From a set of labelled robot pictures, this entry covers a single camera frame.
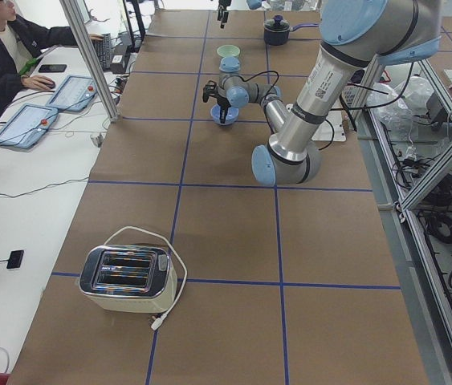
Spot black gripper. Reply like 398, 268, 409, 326
216, 93, 230, 124
217, 0, 230, 28

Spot blue bowl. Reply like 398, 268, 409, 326
210, 104, 239, 126

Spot green bowl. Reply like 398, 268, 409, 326
216, 44, 241, 58

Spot dark blue saucepan with lid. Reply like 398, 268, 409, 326
263, 14, 319, 46

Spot black keyboard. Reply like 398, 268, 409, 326
92, 34, 112, 71

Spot blue teach pendant far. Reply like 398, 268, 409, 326
46, 75, 96, 112

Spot blue teach pendant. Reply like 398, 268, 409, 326
0, 103, 59, 149
46, 75, 96, 112

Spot black smartphone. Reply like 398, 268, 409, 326
39, 64, 67, 73

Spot cream toaster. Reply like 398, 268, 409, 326
79, 245, 177, 314

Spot blue teach pendant near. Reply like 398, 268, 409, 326
0, 103, 59, 149

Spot seated person in black jacket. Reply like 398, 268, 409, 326
0, 0, 105, 124

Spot small black square device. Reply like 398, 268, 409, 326
6, 249, 24, 270

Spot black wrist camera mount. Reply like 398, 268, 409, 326
202, 80, 219, 103

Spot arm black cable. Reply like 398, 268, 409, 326
238, 70, 407, 152

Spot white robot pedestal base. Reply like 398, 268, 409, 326
279, 103, 346, 144

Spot aluminium frame post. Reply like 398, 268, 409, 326
60, 0, 119, 123

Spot white toaster power cable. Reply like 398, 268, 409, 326
103, 225, 189, 331

